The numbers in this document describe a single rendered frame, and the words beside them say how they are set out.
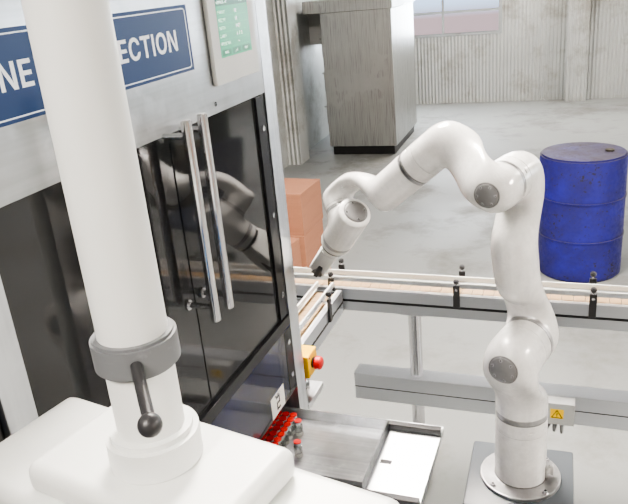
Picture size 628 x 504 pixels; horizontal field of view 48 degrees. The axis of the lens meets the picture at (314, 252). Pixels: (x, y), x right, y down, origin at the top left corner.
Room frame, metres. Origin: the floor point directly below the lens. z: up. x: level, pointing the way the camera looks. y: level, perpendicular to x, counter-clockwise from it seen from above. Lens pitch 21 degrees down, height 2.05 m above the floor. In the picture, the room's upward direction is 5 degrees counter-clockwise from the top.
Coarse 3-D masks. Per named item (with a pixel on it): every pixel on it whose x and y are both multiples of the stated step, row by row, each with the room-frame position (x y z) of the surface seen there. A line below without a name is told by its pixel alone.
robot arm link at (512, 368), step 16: (496, 336) 1.38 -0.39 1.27; (512, 336) 1.35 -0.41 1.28; (528, 336) 1.36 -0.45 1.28; (544, 336) 1.38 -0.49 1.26; (496, 352) 1.33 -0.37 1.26; (512, 352) 1.31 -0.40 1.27; (528, 352) 1.32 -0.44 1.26; (544, 352) 1.35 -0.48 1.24; (496, 368) 1.32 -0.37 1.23; (512, 368) 1.30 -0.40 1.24; (528, 368) 1.30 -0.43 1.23; (496, 384) 1.34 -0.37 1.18; (512, 384) 1.30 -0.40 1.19; (528, 384) 1.30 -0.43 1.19; (496, 400) 1.41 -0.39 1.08; (512, 400) 1.35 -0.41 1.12; (528, 400) 1.34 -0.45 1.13; (544, 400) 1.36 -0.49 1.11; (512, 416) 1.36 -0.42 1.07; (528, 416) 1.35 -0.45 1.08; (544, 416) 1.36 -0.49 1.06
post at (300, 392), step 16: (256, 0) 1.72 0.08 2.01; (256, 16) 1.72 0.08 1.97; (272, 80) 1.76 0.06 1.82; (272, 96) 1.75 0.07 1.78; (272, 112) 1.74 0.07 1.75; (272, 128) 1.73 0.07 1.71; (272, 144) 1.73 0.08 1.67; (272, 160) 1.72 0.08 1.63; (272, 176) 1.72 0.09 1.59; (288, 224) 1.77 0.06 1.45; (288, 240) 1.76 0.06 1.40; (288, 256) 1.75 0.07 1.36; (288, 272) 1.74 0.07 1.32; (288, 288) 1.73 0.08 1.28; (288, 304) 1.72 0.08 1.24; (304, 384) 1.76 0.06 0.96; (288, 400) 1.73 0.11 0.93; (304, 400) 1.75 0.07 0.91
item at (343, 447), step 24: (288, 408) 1.72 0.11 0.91; (312, 432) 1.64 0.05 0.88; (336, 432) 1.63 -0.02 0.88; (360, 432) 1.62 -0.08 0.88; (384, 432) 1.57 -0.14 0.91; (312, 456) 1.53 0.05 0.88; (336, 456) 1.52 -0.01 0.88; (360, 456) 1.51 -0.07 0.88; (336, 480) 1.40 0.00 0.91; (360, 480) 1.42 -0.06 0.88
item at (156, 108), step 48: (0, 0) 0.98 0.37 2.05; (144, 0) 1.29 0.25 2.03; (192, 0) 1.45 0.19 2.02; (192, 48) 1.42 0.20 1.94; (144, 96) 1.25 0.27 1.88; (192, 96) 1.40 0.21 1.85; (240, 96) 1.59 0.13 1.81; (0, 144) 0.93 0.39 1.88; (48, 144) 1.01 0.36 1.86; (144, 144) 1.23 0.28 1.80; (0, 192) 0.91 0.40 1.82; (0, 288) 0.87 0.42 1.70; (0, 336) 0.85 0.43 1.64; (0, 384) 0.83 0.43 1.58; (240, 384) 1.42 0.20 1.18
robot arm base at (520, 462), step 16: (496, 416) 1.41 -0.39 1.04; (496, 432) 1.41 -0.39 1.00; (512, 432) 1.36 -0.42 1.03; (528, 432) 1.35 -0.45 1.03; (544, 432) 1.37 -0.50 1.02; (496, 448) 1.41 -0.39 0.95; (512, 448) 1.36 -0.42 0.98; (528, 448) 1.35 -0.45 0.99; (544, 448) 1.37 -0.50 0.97; (496, 464) 1.40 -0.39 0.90; (512, 464) 1.36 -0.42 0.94; (528, 464) 1.35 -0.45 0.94; (544, 464) 1.37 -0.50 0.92; (496, 480) 1.39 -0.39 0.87; (512, 480) 1.36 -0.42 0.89; (528, 480) 1.35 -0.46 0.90; (544, 480) 1.37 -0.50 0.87; (560, 480) 1.37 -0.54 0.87; (512, 496) 1.33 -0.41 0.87; (528, 496) 1.32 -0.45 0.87; (544, 496) 1.32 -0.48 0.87
